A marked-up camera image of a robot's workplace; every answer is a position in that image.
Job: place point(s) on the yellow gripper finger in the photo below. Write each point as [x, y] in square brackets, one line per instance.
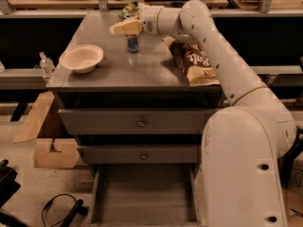
[126, 27]

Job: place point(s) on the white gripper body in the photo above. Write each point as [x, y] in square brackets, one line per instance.
[148, 20]

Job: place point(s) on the redbull can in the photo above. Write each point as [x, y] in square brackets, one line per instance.
[133, 43]

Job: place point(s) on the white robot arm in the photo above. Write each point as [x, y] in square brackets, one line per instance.
[241, 143]

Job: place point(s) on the grey drawer cabinet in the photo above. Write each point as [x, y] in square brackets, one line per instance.
[148, 79]

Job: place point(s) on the grey top drawer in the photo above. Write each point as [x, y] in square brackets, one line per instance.
[134, 121]

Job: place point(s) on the open grey bottom drawer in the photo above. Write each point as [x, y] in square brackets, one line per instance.
[147, 195]

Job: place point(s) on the green chip bag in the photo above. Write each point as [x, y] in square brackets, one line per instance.
[132, 10]

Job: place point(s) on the white bowl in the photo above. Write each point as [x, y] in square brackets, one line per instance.
[81, 58]

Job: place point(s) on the brown chip bag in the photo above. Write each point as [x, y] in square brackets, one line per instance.
[193, 62]

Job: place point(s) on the clear sanitizer bottle left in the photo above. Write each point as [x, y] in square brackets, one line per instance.
[46, 64]

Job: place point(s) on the notched cardboard piece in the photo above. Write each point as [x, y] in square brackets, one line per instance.
[59, 153]

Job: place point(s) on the black chair base left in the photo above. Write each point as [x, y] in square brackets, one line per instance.
[9, 186]

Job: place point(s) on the black chair base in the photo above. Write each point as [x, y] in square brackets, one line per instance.
[287, 160]
[9, 186]

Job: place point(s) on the black chair base right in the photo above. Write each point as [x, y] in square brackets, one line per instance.
[287, 160]

